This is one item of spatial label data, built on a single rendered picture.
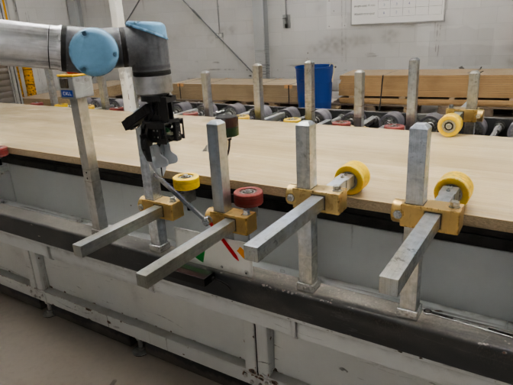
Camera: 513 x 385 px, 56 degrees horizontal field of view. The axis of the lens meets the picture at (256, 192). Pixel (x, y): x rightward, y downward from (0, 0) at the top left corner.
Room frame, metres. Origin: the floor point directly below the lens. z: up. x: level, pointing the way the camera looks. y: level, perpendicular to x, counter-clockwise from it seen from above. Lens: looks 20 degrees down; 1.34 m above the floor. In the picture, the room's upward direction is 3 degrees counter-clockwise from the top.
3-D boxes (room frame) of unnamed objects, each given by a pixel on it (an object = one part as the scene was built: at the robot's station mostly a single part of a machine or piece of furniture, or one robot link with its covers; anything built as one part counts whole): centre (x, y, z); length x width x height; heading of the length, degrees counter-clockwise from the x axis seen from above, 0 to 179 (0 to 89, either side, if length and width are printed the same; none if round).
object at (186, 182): (1.40, 0.21, 0.85); 0.08 x 0.08 x 0.11
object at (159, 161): (1.18, 0.24, 1.02); 0.06 x 0.03 x 0.09; 57
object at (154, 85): (1.20, 0.23, 1.21); 0.10 x 0.09 x 0.05; 147
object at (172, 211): (1.32, 0.28, 0.84); 0.13 x 0.06 x 0.05; 57
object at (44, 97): (9.25, 3.10, 0.23); 2.41 x 0.77 x 0.17; 154
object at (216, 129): (1.20, 0.09, 0.87); 0.03 x 0.03 x 0.48; 57
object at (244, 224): (1.19, 0.07, 0.85); 0.13 x 0.06 x 0.05; 57
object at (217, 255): (1.19, 0.13, 0.75); 0.26 x 0.01 x 0.10; 57
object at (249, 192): (1.23, 0.02, 0.85); 0.08 x 0.08 x 0.11
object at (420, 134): (0.93, -0.33, 0.89); 0.03 x 0.03 x 0.48; 57
